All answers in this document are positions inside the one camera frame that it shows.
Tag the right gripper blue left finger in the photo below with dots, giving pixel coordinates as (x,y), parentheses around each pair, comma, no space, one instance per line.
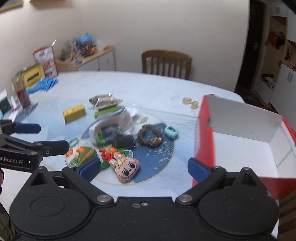
(79,179)

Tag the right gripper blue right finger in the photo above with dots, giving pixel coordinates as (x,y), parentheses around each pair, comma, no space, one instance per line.
(208,179)

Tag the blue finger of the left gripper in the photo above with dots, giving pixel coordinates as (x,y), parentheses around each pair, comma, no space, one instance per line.
(52,148)
(9,127)

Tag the round floral coin pouch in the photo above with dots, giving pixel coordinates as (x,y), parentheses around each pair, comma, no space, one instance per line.
(77,156)

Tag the orange red toy pieces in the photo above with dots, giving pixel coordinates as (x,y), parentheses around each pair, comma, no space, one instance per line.
(106,155)

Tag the bunny doll face keychain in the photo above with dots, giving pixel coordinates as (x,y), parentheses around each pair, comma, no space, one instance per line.
(125,168)

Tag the yellow rectangular block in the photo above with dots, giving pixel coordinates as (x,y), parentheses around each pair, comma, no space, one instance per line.
(74,113)

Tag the white pouch package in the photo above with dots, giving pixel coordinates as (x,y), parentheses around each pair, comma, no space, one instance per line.
(106,128)

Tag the red white cardboard box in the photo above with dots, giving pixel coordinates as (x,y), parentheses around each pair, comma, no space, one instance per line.
(234,135)

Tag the teal small round device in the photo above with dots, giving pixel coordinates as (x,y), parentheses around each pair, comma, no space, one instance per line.
(171,132)

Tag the gold foil snack bag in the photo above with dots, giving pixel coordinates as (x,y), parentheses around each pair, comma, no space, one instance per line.
(104,101)

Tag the green stick package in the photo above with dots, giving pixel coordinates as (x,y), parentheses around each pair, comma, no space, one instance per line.
(104,111)

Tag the brown carton box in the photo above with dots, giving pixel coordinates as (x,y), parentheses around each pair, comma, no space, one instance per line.
(19,87)

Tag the blue cloth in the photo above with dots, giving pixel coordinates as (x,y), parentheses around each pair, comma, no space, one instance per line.
(43,85)

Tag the yellow tissue box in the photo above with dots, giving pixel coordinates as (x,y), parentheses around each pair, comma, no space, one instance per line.
(32,75)

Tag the beige round piece right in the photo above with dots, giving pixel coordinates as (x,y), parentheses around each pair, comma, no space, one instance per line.
(194,105)

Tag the beige round piece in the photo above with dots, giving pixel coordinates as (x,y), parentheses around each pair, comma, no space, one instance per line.
(187,100)
(194,105)

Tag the beige round piece left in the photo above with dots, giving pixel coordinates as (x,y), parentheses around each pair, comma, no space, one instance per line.
(187,100)

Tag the red white snack bag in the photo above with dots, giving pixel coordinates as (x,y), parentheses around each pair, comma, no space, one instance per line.
(45,56)

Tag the wooden white side cabinet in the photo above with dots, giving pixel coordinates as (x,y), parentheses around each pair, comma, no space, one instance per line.
(102,61)

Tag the blue round toy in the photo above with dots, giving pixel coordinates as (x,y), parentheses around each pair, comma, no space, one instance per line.
(85,39)

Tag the brown wooden chair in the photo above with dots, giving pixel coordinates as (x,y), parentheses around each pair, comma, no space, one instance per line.
(167,63)

